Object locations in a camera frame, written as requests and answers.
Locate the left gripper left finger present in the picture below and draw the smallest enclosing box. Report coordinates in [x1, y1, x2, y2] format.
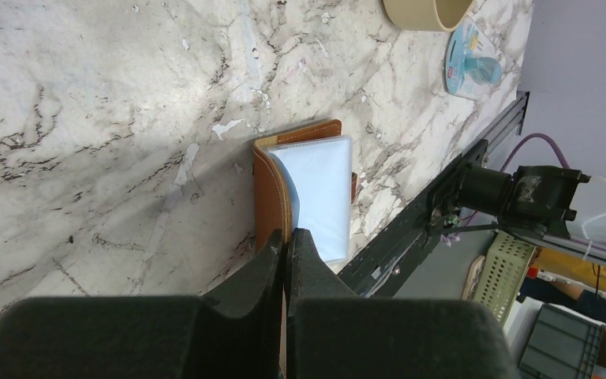
[0, 230, 285, 378]

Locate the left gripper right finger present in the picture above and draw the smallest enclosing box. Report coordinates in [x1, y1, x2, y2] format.
[285, 228, 518, 378]

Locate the brown leather card holder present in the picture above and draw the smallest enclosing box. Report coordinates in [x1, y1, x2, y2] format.
[252, 119, 357, 263]

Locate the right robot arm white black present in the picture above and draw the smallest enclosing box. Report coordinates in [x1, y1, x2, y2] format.
[426, 166, 606, 265]

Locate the beige perforated basket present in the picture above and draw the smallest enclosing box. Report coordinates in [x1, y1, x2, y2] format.
[472, 231, 537, 325]

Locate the dark grey crate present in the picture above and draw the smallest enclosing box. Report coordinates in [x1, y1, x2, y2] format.
[518, 304, 604, 379]

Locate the beige oval tray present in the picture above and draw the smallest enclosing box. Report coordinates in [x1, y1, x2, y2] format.
[383, 0, 473, 32]

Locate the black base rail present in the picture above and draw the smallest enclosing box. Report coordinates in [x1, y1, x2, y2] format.
[338, 91, 529, 297]

